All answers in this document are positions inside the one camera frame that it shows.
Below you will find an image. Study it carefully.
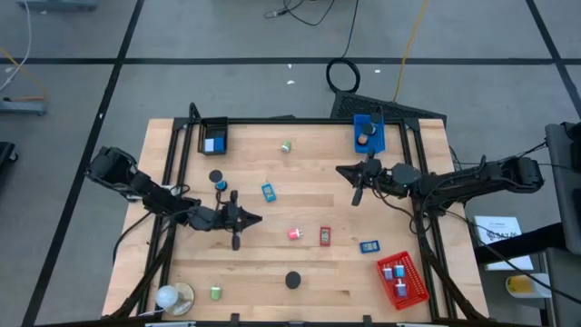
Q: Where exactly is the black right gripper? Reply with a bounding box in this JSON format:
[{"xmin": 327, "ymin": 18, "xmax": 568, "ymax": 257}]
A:
[{"xmin": 335, "ymin": 151, "xmax": 392, "ymax": 207}]

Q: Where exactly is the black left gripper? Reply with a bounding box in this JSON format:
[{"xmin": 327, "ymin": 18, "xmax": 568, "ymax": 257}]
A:
[{"xmin": 212, "ymin": 189, "xmax": 264, "ymax": 253}]

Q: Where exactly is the hourglass with orange sand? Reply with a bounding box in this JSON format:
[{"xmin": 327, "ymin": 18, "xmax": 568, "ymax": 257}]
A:
[{"xmin": 356, "ymin": 123, "xmax": 378, "ymax": 146}]

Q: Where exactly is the blue plastic basket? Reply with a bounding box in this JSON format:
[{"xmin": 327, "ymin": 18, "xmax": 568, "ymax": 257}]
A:
[{"xmin": 352, "ymin": 113, "xmax": 387, "ymax": 154}]

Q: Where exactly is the black floor mat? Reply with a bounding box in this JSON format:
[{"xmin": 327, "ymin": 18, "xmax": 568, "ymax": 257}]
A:
[{"xmin": 329, "ymin": 89, "xmax": 448, "ymax": 124}]

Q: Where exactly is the black storage bin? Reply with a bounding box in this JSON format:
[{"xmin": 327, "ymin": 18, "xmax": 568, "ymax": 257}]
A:
[{"xmin": 196, "ymin": 116, "xmax": 230, "ymax": 156}]

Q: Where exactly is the white globe lamp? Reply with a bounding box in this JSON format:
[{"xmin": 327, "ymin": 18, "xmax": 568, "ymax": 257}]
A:
[{"xmin": 154, "ymin": 282, "xmax": 196, "ymax": 317}]

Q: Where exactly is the red plastic basket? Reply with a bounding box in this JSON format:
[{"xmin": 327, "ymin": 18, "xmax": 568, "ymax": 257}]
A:
[{"xmin": 375, "ymin": 250, "xmax": 430, "ymax": 312}]

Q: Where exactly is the white booklet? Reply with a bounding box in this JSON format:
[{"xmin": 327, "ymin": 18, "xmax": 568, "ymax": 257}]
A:
[{"xmin": 472, "ymin": 214, "xmax": 536, "ymax": 273}]

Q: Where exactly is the black desk edge bar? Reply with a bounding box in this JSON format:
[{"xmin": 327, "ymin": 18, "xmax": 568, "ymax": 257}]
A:
[{"xmin": 474, "ymin": 222, "xmax": 564, "ymax": 265}]

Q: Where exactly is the yellow white roll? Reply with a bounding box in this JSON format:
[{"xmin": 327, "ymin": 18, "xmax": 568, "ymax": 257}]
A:
[{"xmin": 505, "ymin": 272, "xmax": 553, "ymax": 300}]

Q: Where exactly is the grey cabinet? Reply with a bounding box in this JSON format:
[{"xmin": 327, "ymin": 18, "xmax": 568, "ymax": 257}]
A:
[{"xmin": 544, "ymin": 120, "xmax": 581, "ymax": 255}]

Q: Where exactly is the black floor object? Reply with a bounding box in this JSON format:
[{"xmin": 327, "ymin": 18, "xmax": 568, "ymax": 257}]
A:
[{"xmin": 0, "ymin": 141, "xmax": 19, "ymax": 178}]

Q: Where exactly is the grey floor base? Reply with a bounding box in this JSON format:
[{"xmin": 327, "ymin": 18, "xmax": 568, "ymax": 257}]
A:
[
  {"xmin": 16, "ymin": 0, "xmax": 99, "ymax": 13},
  {"xmin": 0, "ymin": 98, "xmax": 49, "ymax": 117}
]

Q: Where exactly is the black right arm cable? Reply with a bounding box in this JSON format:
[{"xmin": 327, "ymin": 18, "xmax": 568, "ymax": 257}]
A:
[{"xmin": 371, "ymin": 183, "xmax": 426, "ymax": 235}]

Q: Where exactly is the black table frame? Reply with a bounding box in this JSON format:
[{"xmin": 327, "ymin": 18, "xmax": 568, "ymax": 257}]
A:
[{"xmin": 104, "ymin": 102, "xmax": 490, "ymax": 324}]

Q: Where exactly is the black coiled cable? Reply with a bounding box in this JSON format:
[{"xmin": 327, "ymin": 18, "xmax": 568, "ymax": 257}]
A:
[{"xmin": 325, "ymin": 0, "xmax": 362, "ymax": 94}]

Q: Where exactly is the black cable under arm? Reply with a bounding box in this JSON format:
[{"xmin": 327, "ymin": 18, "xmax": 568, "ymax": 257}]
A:
[{"xmin": 112, "ymin": 209, "xmax": 155, "ymax": 265}]

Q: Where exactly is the yellow cable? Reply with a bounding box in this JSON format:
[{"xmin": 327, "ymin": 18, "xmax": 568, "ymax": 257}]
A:
[{"xmin": 391, "ymin": 0, "xmax": 430, "ymax": 104}]

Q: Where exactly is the thin black floor cable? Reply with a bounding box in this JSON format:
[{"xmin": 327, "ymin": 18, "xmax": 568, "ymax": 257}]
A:
[{"xmin": 264, "ymin": 0, "xmax": 337, "ymax": 27}]

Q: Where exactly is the black cable to cabinet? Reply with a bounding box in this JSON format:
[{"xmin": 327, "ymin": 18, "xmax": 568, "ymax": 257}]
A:
[{"xmin": 447, "ymin": 208, "xmax": 581, "ymax": 306}]

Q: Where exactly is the orange floor cable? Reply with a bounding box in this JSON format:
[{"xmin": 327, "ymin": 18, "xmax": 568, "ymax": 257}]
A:
[{"xmin": 0, "ymin": 45, "xmax": 49, "ymax": 102}]

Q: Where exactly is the white floor cable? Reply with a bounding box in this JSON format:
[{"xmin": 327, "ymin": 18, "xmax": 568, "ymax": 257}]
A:
[{"xmin": 0, "ymin": 0, "xmax": 33, "ymax": 92}]

